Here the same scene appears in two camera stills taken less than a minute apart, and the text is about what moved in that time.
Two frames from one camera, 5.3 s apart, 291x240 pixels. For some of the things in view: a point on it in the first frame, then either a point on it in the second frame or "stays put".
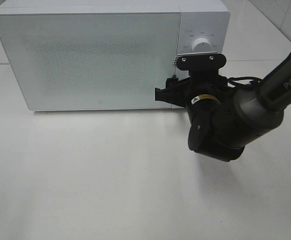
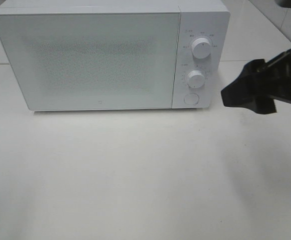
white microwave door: x=65 y=61 stays put
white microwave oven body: x=98 y=55 stays put
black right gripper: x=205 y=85 → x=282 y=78
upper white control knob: x=201 y=45 stays put
